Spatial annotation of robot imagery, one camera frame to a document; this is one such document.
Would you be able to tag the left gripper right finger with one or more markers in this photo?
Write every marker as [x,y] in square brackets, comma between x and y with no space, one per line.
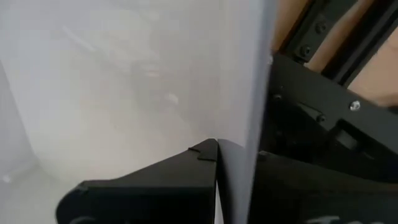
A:
[311,199]

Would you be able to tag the white plastic basket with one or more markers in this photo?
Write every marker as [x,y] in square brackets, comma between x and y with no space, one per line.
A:
[124,77]

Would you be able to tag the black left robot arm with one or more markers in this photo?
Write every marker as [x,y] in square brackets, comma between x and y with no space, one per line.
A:
[311,93]

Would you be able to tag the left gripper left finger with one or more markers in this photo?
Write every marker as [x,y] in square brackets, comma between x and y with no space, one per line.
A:
[155,193]

